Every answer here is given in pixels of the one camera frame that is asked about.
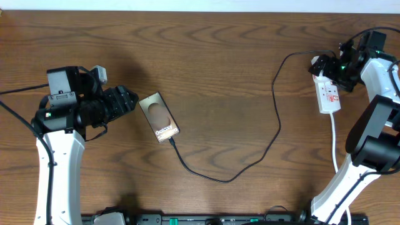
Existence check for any black USB charging cable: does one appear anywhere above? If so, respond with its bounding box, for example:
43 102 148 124
168 49 337 184

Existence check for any white power strip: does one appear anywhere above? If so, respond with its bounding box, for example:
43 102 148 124
312 75 341 114

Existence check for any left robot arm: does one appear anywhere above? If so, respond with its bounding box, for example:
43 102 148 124
31 66 139 224

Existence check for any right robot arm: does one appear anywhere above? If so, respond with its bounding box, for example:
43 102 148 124
299 27 399 224

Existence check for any white USB charger adapter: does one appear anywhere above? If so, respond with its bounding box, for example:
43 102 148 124
311 56 319 65

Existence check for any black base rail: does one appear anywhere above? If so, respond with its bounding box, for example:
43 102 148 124
81 213 369 225

